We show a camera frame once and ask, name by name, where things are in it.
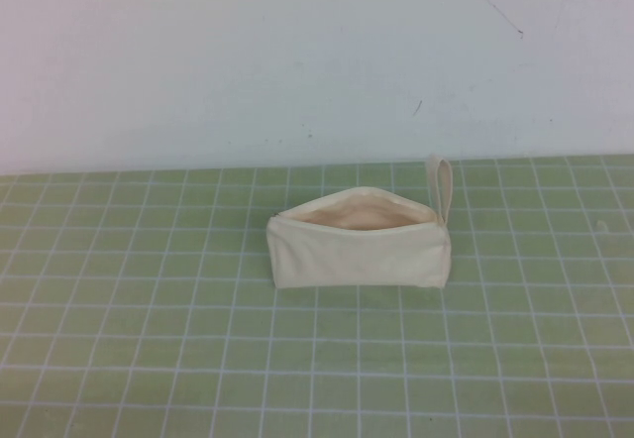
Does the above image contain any cream fabric pencil case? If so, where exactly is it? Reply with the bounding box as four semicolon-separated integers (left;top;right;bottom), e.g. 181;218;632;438
264;154;456;290

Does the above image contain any green grid cutting mat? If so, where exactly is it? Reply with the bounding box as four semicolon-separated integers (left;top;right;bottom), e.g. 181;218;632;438
0;156;634;438

